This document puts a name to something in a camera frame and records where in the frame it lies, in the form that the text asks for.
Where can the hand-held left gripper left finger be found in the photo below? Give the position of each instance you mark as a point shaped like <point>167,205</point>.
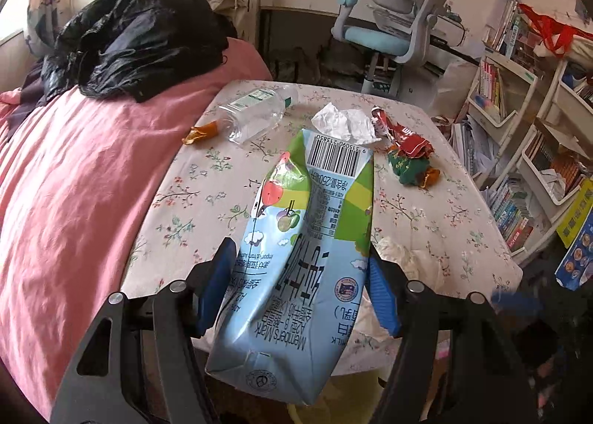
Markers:
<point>215,285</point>

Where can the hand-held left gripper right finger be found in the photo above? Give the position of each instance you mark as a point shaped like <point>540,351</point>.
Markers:
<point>382,294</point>

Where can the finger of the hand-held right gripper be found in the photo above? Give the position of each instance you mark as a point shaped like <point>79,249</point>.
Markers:
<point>514,304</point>

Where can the blue green milk carton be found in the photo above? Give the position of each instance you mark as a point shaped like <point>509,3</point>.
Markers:
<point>296,266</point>

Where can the yellow bin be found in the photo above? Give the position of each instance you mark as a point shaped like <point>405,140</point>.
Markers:
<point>343,405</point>

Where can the red snack wrapper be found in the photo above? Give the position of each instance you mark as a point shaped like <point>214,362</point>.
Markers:
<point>407,139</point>

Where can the translucent plastic bag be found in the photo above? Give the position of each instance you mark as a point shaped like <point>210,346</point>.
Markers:
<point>417,266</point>

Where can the row of books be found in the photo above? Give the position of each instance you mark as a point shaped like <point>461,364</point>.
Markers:
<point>489,86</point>
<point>505,25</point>
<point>509,220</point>
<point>556,164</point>

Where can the floral tablecloth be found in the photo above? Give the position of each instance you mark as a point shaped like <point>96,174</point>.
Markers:
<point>417,215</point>

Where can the blue yellow box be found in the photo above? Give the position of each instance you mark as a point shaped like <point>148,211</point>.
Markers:
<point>577,238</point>

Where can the green knitted toy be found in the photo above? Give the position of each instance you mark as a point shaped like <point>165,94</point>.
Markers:
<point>407,171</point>

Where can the stack of papers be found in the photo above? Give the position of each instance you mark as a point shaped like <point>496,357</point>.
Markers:
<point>477,150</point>

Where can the pink blanket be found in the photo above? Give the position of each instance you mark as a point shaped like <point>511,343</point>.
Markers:
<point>69,197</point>

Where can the clear plastic bottle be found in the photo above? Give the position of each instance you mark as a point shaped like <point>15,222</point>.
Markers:
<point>255,116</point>

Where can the crumpled white tissue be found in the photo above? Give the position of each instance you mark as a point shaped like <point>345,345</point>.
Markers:
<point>343,123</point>

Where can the white tiered book rack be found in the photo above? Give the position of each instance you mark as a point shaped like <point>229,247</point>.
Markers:
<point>523,95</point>

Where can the white plastic bag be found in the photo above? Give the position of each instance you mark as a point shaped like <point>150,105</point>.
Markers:
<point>451,86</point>

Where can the grey blue desk chair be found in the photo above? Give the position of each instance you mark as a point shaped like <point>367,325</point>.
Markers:
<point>394,35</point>

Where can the black jacket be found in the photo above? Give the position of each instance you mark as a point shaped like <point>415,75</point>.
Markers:
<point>139,35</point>

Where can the printed pillow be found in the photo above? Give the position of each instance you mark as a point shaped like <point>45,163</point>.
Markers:
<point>41,21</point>

